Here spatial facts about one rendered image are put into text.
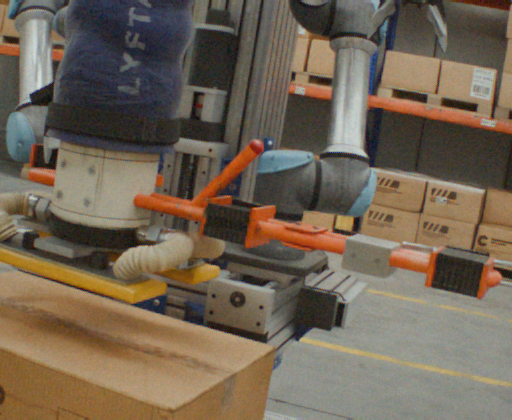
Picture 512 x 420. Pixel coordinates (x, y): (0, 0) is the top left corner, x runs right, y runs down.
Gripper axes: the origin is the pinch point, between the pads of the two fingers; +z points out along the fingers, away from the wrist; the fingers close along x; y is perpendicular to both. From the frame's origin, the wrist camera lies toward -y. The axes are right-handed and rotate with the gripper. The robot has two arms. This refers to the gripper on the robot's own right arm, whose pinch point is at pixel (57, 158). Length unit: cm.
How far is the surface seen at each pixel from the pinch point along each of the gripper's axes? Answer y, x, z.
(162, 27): 39, -32, -27
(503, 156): 18, 820, -6
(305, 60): -193, 673, -70
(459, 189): -9, 681, 34
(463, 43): -50, 814, -130
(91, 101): 32, -36, -14
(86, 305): 22.1, -15.5, 24.3
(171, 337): 42, -18, 24
